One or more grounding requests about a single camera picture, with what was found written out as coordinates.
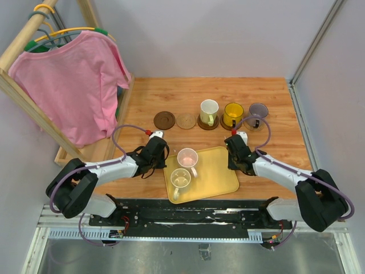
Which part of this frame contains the yellow plastic tray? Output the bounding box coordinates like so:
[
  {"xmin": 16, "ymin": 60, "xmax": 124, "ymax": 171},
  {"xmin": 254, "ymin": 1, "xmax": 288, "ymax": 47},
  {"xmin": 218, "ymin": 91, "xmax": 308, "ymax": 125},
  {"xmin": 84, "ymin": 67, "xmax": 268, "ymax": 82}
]
[{"xmin": 164, "ymin": 147, "xmax": 239, "ymax": 204}]

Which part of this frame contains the pink cup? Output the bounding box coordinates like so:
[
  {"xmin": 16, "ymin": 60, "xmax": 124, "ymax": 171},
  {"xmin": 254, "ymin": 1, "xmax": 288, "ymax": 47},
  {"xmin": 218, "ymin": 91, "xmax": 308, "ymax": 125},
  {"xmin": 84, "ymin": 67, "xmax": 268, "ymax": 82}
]
[{"xmin": 177, "ymin": 148, "xmax": 199, "ymax": 178}]

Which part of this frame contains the woven rattan coaster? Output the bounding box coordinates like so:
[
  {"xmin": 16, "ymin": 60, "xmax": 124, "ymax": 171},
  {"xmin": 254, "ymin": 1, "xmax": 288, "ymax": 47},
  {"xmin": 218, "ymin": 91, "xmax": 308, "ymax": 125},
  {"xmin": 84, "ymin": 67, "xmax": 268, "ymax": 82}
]
[
  {"xmin": 176, "ymin": 113, "xmax": 196, "ymax": 130},
  {"xmin": 244, "ymin": 118, "xmax": 266, "ymax": 131}
]

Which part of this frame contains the large brown wooden coaster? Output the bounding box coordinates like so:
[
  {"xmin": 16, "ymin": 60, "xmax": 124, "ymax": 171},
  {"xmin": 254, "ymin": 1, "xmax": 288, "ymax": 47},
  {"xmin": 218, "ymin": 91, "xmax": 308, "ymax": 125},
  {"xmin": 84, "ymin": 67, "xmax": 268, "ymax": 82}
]
[{"xmin": 153, "ymin": 111, "xmax": 176, "ymax": 130}]

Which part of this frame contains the yellow translucent cup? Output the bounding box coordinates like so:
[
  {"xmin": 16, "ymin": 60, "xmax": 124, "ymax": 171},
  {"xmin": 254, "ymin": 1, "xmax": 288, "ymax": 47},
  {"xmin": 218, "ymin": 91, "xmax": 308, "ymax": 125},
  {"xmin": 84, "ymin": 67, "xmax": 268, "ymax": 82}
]
[{"xmin": 224, "ymin": 103, "xmax": 244, "ymax": 117}]

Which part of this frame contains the purple translucent cup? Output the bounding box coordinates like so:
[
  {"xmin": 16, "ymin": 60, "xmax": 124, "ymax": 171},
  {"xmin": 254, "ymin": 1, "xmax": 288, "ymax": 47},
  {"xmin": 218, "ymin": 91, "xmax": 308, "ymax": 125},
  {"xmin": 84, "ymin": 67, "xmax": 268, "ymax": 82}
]
[{"xmin": 248, "ymin": 103, "xmax": 269, "ymax": 119}]

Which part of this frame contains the white cup green handle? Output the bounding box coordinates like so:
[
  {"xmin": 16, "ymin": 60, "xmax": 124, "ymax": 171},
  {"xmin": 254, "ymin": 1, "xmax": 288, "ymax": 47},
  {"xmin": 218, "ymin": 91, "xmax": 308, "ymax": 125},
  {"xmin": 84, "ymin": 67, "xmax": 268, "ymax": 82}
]
[{"xmin": 200, "ymin": 99, "xmax": 219, "ymax": 126}]

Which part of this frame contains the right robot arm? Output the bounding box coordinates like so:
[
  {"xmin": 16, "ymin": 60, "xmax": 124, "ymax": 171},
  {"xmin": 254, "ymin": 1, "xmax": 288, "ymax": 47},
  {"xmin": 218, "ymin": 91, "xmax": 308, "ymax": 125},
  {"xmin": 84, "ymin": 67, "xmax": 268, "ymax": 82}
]
[{"xmin": 225, "ymin": 132, "xmax": 354, "ymax": 232}]

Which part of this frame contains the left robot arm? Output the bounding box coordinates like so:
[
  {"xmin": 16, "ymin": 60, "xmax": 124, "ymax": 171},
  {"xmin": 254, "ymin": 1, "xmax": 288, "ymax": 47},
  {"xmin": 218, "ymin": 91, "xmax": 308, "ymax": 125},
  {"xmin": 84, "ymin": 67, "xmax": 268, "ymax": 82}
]
[{"xmin": 46, "ymin": 131, "xmax": 169, "ymax": 226}]

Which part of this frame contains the cream cup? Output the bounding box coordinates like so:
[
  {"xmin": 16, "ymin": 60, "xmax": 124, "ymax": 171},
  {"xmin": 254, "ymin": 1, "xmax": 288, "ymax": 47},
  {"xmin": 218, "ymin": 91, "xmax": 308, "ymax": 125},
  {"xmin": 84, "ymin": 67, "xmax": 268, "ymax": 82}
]
[{"xmin": 170, "ymin": 168, "xmax": 191, "ymax": 201}]

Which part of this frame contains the pink t-shirt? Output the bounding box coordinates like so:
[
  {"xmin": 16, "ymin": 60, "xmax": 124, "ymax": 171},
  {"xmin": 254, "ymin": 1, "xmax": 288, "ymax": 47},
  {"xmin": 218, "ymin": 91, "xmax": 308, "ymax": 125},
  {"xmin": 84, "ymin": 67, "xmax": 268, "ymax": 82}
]
[{"xmin": 8, "ymin": 31, "xmax": 131, "ymax": 147}]

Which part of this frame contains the grey hanger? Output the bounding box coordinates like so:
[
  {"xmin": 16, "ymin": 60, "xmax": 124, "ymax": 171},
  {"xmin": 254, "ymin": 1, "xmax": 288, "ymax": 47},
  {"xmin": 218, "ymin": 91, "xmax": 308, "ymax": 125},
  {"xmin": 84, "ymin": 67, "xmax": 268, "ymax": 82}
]
[{"xmin": 23, "ymin": 29, "xmax": 80, "ymax": 52}]

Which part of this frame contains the green garment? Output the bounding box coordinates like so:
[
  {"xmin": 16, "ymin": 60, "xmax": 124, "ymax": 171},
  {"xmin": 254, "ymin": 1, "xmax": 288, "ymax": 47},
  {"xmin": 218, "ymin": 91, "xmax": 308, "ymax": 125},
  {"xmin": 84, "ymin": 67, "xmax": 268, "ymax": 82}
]
[{"xmin": 23, "ymin": 27, "xmax": 115, "ymax": 53}]

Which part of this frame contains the yellow hanger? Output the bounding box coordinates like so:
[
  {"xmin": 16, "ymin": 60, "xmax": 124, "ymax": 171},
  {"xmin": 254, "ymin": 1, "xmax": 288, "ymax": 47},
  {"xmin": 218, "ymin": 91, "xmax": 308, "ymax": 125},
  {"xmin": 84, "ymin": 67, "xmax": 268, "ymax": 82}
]
[{"xmin": 34, "ymin": 3, "xmax": 117, "ymax": 43}]

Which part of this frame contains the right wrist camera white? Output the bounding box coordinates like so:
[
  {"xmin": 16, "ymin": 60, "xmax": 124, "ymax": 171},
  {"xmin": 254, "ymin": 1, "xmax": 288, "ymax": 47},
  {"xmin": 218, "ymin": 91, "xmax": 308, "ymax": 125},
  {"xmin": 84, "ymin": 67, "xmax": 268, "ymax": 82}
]
[{"xmin": 231, "ymin": 129, "xmax": 248, "ymax": 145}]

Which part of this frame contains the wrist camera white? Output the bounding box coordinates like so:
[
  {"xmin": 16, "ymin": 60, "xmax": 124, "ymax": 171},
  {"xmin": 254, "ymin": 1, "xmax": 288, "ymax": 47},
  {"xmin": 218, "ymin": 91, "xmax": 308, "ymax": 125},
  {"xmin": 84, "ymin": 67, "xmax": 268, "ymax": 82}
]
[
  {"xmin": 231, "ymin": 129, "xmax": 248, "ymax": 145},
  {"xmin": 145, "ymin": 130, "xmax": 164, "ymax": 140}
]

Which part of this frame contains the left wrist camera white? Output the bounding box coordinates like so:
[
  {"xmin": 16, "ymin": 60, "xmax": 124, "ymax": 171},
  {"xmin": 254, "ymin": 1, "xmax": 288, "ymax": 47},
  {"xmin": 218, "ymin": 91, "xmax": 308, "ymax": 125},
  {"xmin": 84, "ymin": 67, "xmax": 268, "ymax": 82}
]
[{"xmin": 145, "ymin": 130, "xmax": 164, "ymax": 140}]

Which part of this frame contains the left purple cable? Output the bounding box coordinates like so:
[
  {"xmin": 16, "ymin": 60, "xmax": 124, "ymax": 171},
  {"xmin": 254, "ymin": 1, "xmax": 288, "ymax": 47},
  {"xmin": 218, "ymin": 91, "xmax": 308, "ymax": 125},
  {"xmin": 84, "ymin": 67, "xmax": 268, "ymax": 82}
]
[{"xmin": 50, "ymin": 124, "xmax": 151, "ymax": 247}]

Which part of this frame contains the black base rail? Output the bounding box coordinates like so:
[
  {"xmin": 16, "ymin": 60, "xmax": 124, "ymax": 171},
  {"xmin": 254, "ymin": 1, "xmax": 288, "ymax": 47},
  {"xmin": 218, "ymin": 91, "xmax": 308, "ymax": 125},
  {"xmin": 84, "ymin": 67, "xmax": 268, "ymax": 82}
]
[{"xmin": 88, "ymin": 199, "xmax": 293, "ymax": 238}]

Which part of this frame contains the grey cable duct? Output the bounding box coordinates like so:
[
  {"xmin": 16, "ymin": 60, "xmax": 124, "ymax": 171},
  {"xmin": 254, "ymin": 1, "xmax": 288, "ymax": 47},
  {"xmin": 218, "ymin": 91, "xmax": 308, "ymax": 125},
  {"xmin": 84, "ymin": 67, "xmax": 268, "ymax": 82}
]
[{"xmin": 48, "ymin": 229, "xmax": 263, "ymax": 243}]

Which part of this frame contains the aluminium frame post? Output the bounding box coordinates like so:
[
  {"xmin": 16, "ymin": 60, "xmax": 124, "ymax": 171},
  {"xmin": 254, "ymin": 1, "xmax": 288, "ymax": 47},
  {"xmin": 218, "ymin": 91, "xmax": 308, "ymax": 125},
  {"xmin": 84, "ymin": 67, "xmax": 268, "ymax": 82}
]
[{"xmin": 289, "ymin": 0, "xmax": 347, "ymax": 85}]

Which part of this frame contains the wooden clothes rack frame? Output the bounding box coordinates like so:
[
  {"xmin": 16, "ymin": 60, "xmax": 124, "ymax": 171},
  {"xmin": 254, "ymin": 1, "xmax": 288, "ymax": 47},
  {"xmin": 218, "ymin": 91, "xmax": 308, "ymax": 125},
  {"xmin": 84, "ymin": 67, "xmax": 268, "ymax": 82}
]
[{"xmin": 1, "ymin": 1, "xmax": 134, "ymax": 165}]

